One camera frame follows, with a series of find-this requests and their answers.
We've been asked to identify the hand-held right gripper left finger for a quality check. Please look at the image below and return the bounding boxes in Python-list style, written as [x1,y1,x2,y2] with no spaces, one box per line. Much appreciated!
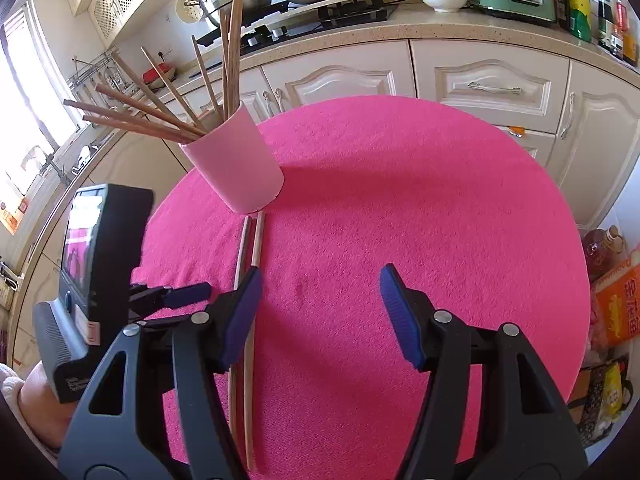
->
[59,266,264,480]

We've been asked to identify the patterned yellow bag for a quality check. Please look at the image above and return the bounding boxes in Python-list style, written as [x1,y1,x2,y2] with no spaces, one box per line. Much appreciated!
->
[567,355,633,446]

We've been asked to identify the red label sauce bottle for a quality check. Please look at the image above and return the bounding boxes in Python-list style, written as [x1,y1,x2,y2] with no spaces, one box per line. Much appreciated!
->
[614,0,629,57]

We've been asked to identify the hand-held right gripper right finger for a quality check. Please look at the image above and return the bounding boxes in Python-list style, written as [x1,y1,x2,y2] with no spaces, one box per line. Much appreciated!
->
[378,263,588,480]

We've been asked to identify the soy sauce bottle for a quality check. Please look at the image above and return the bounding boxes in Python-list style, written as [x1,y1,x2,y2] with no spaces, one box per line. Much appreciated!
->
[596,0,615,47]

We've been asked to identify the pink cup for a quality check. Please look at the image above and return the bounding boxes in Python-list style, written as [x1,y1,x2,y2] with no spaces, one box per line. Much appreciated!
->
[179,101,285,214]

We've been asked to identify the cooking oil bottle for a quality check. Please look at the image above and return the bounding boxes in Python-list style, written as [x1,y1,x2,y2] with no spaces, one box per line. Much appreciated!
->
[582,225,626,281]

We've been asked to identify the barred window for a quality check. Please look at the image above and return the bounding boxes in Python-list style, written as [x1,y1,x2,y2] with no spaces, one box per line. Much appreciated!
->
[0,5,81,201]

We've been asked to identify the wall utensil rack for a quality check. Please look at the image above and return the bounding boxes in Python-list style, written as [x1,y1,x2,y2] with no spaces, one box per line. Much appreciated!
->
[67,52,123,91]

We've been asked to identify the beige kitchen countertop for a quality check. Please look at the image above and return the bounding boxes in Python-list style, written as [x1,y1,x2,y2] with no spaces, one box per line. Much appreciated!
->
[0,5,640,196]

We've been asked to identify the bunch of brown chopsticks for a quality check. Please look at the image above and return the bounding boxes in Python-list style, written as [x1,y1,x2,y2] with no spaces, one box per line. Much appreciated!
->
[63,0,246,143]

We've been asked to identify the black glass gas hob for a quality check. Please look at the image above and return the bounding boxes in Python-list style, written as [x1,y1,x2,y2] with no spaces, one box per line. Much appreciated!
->
[196,0,400,51]

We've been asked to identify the person's left forearm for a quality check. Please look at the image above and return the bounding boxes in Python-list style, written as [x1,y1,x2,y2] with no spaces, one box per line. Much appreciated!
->
[0,360,76,461]

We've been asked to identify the orange rice bag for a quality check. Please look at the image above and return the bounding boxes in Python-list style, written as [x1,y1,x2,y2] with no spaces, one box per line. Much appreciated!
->
[592,260,640,346]

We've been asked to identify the pink tablecloth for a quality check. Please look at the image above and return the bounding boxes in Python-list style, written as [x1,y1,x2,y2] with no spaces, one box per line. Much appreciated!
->
[132,94,593,480]

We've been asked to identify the steel faucet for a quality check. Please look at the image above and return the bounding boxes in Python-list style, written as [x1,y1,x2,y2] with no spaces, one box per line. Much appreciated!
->
[20,145,71,186]

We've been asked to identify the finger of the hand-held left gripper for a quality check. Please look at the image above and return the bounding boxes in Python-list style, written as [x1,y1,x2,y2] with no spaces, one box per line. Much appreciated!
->
[129,282,213,322]

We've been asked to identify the light wooden chopstick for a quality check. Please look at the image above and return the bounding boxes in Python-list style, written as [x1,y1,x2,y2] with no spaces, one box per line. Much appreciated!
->
[242,211,266,472]
[227,216,251,443]

